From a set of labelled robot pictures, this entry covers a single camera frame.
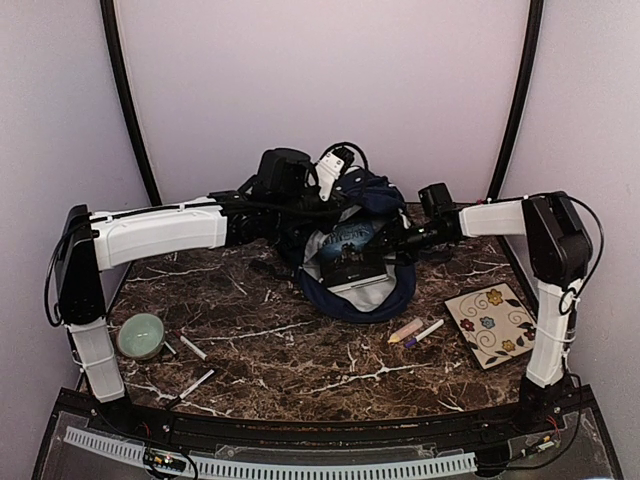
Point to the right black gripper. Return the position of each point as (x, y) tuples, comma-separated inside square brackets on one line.
[(393, 232)]

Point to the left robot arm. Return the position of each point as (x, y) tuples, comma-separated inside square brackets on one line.
[(288, 189)]

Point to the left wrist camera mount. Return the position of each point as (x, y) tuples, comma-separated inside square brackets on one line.
[(328, 169)]

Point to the right black frame post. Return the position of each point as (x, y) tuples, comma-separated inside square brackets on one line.
[(520, 94)]

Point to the black frame post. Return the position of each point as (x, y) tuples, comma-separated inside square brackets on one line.
[(126, 100), (520, 94)]

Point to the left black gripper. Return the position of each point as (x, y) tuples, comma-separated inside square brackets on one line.
[(328, 221)]

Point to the dark blue hardcover book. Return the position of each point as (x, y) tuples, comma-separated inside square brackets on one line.
[(343, 262)]

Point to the black capped white marker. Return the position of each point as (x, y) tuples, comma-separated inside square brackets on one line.
[(179, 398)]

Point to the pink highlighter pen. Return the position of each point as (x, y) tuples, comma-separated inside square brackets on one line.
[(405, 331)]

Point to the white slotted cable duct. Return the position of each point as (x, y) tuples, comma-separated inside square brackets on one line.
[(255, 463)]

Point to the blue capped white marker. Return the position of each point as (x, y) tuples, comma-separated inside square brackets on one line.
[(424, 334)]

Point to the left black frame post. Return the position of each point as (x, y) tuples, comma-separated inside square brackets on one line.
[(126, 100)]

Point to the navy blue backpack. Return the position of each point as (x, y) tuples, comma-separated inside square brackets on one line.
[(377, 200)]

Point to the floral square ceramic plate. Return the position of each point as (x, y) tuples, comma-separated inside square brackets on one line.
[(495, 324)]

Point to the black front rail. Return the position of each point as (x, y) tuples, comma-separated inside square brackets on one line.
[(202, 432)]

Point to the small green circuit board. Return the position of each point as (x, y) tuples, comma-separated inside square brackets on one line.
[(162, 459)]

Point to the red capped white marker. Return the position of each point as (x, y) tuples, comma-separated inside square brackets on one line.
[(190, 345)]

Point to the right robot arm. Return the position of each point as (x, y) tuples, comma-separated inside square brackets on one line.
[(562, 259)]

